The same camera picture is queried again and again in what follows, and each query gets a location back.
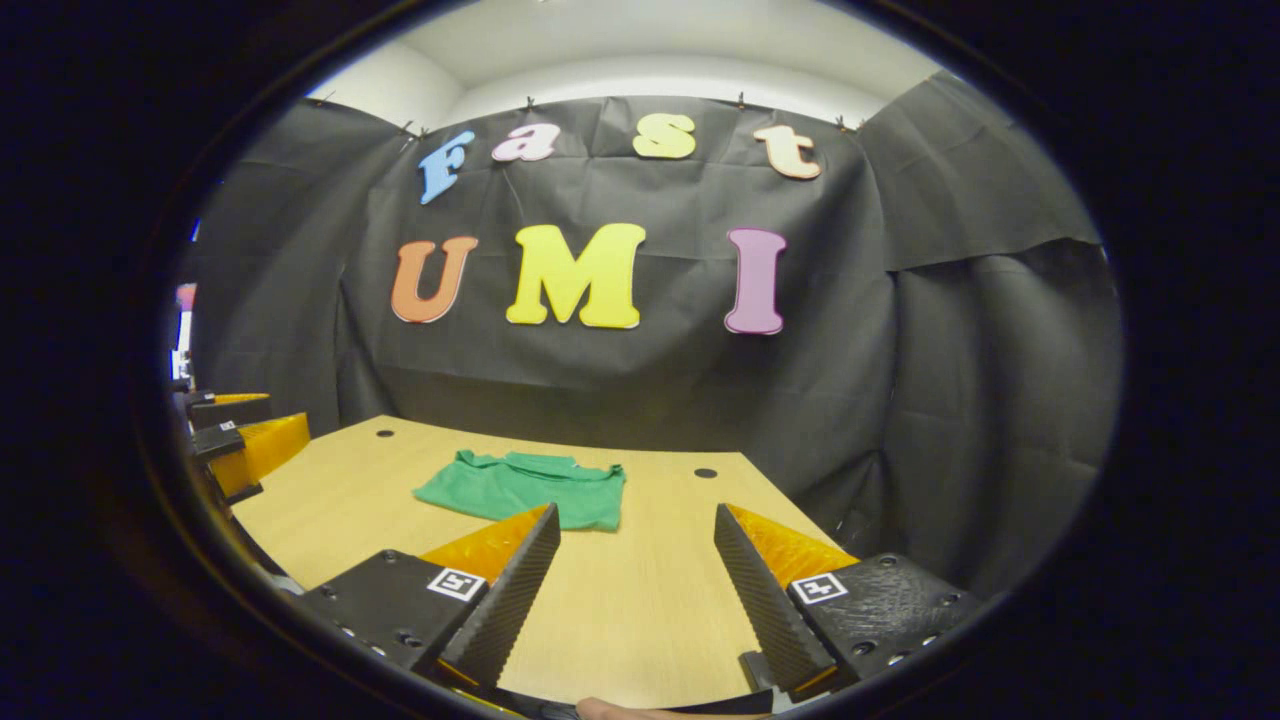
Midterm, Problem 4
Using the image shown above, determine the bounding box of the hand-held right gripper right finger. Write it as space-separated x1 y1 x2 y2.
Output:
713 503 991 704

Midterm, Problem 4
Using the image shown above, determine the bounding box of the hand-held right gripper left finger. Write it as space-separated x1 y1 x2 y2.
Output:
290 503 563 701

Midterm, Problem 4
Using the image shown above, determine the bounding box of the green T-shirt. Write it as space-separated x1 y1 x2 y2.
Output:
413 449 627 532

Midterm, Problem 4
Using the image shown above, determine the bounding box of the black backdrop cloth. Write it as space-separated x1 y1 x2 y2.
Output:
175 70 1126 601

